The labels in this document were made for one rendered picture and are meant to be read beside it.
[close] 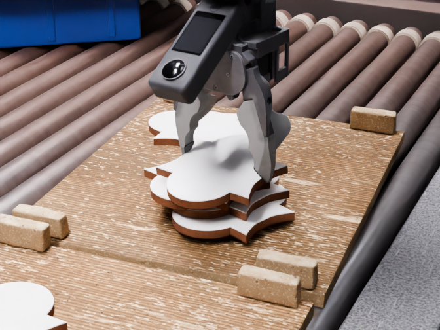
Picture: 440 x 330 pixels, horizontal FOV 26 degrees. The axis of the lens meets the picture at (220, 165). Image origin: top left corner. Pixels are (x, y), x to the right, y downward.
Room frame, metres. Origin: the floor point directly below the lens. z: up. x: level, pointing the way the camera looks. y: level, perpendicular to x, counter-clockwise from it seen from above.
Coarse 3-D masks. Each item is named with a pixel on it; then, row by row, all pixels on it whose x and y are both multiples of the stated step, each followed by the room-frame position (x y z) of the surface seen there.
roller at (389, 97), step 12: (432, 36) 1.57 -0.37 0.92; (420, 48) 1.52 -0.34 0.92; (432, 48) 1.52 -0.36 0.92; (408, 60) 1.47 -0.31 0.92; (420, 60) 1.46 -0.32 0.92; (432, 60) 1.49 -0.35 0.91; (396, 72) 1.42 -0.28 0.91; (408, 72) 1.41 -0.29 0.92; (420, 72) 1.43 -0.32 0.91; (396, 84) 1.35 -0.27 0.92; (408, 84) 1.37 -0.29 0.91; (384, 96) 1.30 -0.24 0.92; (396, 96) 1.31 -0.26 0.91; (408, 96) 1.35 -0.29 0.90; (372, 108) 1.25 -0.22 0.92; (384, 108) 1.27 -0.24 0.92; (396, 108) 1.30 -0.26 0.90
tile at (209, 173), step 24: (216, 144) 0.95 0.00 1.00; (240, 144) 0.95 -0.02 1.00; (168, 168) 0.91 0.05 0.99; (192, 168) 0.90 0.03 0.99; (216, 168) 0.90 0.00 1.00; (240, 168) 0.90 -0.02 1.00; (168, 192) 0.87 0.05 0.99; (192, 192) 0.86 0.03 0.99; (216, 192) 0.85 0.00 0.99; (240, 192) 0.85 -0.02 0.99
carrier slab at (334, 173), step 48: (144, 144) 1.10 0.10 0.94; (288, 144) 1.10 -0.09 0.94; (336, 144) 1.10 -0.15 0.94; (384, 144) 1.10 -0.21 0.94; (48, 192) 0.96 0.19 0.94; (96, 192) 0.96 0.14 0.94; (144, 192) 0.96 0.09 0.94; (336, 192) 0.96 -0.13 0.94; (96, 240) 0.86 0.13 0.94; (144, 240) 0.86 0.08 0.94; (192, 240) 0.86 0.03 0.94; (288, 240) 0.86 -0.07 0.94; (336, 240) 0.86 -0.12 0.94
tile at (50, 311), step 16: (0, 288) 0.75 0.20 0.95; (16, 288) 0.75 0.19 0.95; (32, 288) 0.75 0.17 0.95; (0, 304) 0.72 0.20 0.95; (16, 304) 0.72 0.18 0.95; (32, 304) 0.72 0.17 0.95; (48, 304) 0.72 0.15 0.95; (0, 320) 0.70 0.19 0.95; (16, 320) 0.70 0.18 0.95; (32, 320) 0.70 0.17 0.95; (48, 320) 0.70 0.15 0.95
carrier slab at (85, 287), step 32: (0, 256) 0.82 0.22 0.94; (32, 256) 0.82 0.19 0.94; (64, 256) 0.82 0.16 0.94; (96, 256) 0.82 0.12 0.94; (64, 288) 0.76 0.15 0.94; (96, 288) 0.76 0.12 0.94; (128, 288) 0.76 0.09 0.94; (160, 288) 0.76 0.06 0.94; (192, 288) 0.76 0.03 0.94; (224, 288) 0.76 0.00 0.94; (64, 320) 0.71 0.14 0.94; (96, 320) 0.71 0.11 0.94; (128, 320) 0.71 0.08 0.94; (160, 320) 0.71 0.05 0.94; (192, 320) 0.71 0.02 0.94; (224, 320) 0.71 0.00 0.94; (256, 320) 0.71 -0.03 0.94; (288, 320) 0.71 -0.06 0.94
